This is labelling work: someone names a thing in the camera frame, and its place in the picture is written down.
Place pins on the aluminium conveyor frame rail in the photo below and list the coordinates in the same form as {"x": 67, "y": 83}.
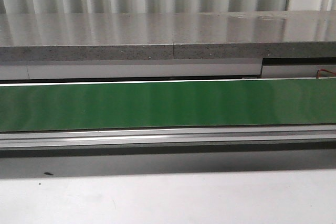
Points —
{"x": 217, "y": 137}

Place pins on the grey stone counter slab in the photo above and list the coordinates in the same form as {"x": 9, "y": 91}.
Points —
{"x": 181, "y": 36}

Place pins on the green conveyor belt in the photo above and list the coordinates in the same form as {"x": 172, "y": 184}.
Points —
{"x": 117, "y": 105}

